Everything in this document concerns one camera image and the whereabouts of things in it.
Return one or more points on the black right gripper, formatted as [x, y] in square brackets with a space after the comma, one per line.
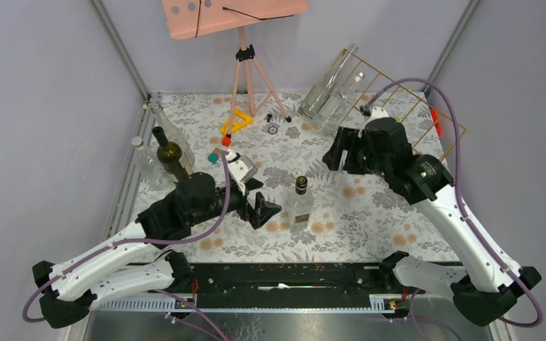
[332, 157]

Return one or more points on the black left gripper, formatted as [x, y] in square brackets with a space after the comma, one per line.
[263, 211]

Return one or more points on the clear bottle silver cap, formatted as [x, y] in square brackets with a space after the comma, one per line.
[337, 104]

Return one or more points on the clear bottle black cap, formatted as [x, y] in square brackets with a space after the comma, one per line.
[300, 204]

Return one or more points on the tall clear glass bottle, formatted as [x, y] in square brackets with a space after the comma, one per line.
[321, 91]

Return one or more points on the dark green wine bottle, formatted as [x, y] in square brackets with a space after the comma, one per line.
[171, 156]

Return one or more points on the short clear glass bottle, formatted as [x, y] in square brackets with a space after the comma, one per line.
[147, 164]

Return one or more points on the frosted champagne bottle dark label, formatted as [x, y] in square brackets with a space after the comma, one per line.
[172, 132]

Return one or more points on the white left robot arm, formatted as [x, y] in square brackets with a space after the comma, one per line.
[70, 290]

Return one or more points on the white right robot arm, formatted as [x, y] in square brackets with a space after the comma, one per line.
[490, 282]

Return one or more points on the red object behind rack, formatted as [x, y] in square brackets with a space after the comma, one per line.
[436, 119]

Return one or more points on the teal cube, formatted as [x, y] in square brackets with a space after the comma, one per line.
[213, 158]

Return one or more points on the red cube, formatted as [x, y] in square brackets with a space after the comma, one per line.
[226, 141]

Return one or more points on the floral table cloth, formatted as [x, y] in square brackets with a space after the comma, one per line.
[355, 217]

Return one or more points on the pink music stand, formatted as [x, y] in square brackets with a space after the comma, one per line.
[192, 19]

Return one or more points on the gold wire wine rack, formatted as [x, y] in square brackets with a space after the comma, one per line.
[404, 101]

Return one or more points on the yellow triangle frame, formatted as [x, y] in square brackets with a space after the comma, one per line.
[240, 121]

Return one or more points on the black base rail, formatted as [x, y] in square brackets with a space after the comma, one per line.
[288, 286]

